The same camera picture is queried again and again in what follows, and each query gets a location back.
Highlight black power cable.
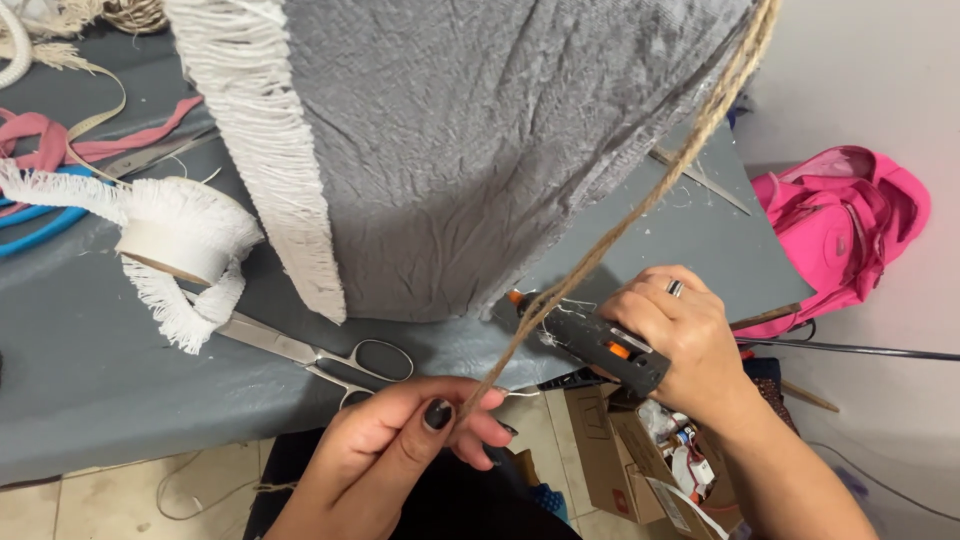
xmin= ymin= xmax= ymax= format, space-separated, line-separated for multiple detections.
xmin=735 ymin=336 xmax=960 ymax=363

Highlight metal blade tool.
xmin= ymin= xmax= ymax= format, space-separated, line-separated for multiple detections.
xmin=648 ymin=146 xmax=753 ymax=217

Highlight white fringe trim roll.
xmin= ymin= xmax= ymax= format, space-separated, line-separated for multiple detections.
xmin=0 ymin=159 xmax=265 ymax=356

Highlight pink fabric strip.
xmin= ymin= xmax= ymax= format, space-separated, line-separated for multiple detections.
xmin=0 ymin=95 xmax=205 ymax=219

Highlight white fringe trim strip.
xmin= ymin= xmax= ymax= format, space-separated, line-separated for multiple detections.
xmin=163 ymin=0 xmax=348 ymax=325

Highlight wooden stick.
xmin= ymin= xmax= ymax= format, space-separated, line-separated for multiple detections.
xmin=729 ymin=302 xmax=804 ymax=333

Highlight person's black clothing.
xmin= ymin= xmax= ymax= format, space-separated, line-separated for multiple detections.
xmin=241 ymin=427 xmax=582 ymax=540

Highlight person's left hand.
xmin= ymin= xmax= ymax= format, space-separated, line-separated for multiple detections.
xmin=264 ymin=377 xmax=519 ymax=540

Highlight grey tablecloth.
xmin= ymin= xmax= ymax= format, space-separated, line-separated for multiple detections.
xmin=0 ymin=22 xmax=817 ymax=487

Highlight person's right hand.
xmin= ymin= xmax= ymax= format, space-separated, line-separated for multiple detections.
xmin=591 ymin=264 xmax=751 ymax=430

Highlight silver scissors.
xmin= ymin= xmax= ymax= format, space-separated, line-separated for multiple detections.
xmin=182 ymin=291 xmax=415 ymax=411

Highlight jute twine ball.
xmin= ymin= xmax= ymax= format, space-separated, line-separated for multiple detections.
xmin=101 ymin=0 xmax=170 ymax=36

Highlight black hot glue gun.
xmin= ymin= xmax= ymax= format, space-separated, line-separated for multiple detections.
xmin=507 ymin=289 xmax=672 ymax=399

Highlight grey fabric covered lampshade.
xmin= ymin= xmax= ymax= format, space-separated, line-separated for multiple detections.
xmin=281 ymin=0 xmax=755 ymax=324

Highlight braided jute rope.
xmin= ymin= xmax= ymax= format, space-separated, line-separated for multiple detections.
xmin=454 ymin=0 xmax=783 ymax=426

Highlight thick white rope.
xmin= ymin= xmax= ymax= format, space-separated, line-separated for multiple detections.
xmin=0 ymin=0 xmax=35 ymax=91

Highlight pink backpack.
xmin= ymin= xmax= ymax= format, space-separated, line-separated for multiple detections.
xmin=733 ymin=145 xmax=933 ymax=340

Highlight long grey scissors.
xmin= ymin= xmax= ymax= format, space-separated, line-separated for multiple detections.
xmin=101 ymin=127 xmax=220 ymax=181

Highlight beige ribbon tape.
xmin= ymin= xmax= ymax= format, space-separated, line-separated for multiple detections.
xmin=63 ymin=61 xmax=129 ymax=181

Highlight cardboard box of supplies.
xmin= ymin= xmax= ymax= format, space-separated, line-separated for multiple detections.
xmin=562 ymin=382 xmax=744 ymax=540

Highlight blue cord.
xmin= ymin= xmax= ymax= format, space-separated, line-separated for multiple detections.
xmin=0 ymin=165 xmax=95 ymax=258

